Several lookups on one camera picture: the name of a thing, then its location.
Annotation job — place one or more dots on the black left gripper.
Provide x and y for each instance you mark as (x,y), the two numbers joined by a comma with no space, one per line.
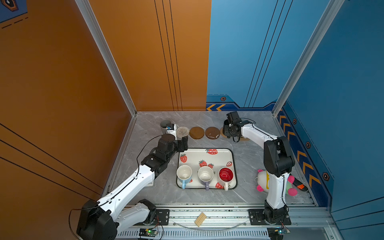
(182,144)

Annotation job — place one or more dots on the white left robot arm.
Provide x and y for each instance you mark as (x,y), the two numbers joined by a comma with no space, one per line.
(105,218)

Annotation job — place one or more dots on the light brown wooden round coaster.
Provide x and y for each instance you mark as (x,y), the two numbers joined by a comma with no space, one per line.
(197,133)

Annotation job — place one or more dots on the white mug purple handle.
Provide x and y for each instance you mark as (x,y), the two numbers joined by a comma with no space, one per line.
(206,175)

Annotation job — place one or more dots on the white mug blue handle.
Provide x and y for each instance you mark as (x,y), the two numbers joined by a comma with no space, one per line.
(184,174)

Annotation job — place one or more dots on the white strawberry pattern tray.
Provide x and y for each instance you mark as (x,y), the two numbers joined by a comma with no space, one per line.
(213,158)

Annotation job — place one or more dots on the grey metal mug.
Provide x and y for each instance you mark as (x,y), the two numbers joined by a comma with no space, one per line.
(168,127)

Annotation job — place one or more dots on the black orange utility knife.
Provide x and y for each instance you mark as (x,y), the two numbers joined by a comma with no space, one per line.
(297,183)

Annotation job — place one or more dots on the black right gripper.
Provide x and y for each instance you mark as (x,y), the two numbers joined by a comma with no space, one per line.
(226,127)

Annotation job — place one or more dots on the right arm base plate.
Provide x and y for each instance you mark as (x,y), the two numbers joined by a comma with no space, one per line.
(257,217)

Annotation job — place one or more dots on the circuit board right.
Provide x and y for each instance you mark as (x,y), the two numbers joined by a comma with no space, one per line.
(277,233)

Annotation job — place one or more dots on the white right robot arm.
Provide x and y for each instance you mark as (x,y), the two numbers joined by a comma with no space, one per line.
(278,161)

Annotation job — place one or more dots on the aluminium corner post left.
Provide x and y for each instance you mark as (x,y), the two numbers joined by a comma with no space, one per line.
(101,42)

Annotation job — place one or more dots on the green circuit board left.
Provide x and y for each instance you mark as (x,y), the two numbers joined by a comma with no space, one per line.
(148,234)

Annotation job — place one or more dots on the colourful plush toy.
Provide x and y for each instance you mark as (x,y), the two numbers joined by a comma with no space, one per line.
(263,180)

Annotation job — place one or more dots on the aluminium corner post right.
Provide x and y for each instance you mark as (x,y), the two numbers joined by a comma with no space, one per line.
(318,34)

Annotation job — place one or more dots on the red inside white mug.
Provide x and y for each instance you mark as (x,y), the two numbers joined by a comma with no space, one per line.
(225,177)

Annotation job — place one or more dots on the rattan woven round coaster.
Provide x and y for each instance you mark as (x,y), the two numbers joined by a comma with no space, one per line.
(222,133)

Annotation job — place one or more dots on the aluminium front rail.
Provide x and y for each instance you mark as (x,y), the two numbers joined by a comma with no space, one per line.
(236,216)

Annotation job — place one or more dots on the dark brown wooden round coaster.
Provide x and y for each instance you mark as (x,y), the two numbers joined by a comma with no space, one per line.
(212,133)

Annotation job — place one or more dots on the aluminium corner post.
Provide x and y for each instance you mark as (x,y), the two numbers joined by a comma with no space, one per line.
(318,34)
(101,42)

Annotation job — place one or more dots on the small wooden block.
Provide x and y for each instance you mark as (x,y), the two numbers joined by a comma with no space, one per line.
(200,219)

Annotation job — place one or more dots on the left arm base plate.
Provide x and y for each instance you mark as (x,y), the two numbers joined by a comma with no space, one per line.
(163,215)

